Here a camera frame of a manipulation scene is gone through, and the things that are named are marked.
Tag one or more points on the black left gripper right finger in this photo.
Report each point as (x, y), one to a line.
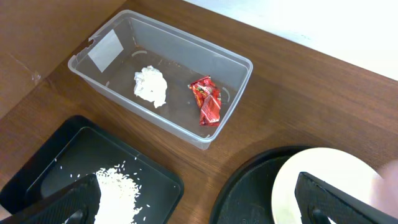
(320, 203)

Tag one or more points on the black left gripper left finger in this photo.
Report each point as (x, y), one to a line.
(81, 196)

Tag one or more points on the cooked rice pile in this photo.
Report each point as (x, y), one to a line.
(119, 194)

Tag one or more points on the small pink bowl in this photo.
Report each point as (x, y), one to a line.
(385, 189)

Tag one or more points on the clear plastic waste bin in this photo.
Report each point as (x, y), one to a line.
(130, 43)

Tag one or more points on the cream large bowl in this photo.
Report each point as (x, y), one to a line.
(337, 168)

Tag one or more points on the black round tray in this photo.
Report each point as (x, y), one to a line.
(246, 196)

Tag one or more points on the crumpled white tissue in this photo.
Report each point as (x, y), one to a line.
(151, 86)

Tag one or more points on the white label on bin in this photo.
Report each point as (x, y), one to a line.
(106, 50)

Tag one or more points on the red snack wrapper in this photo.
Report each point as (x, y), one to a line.
(208, 99)

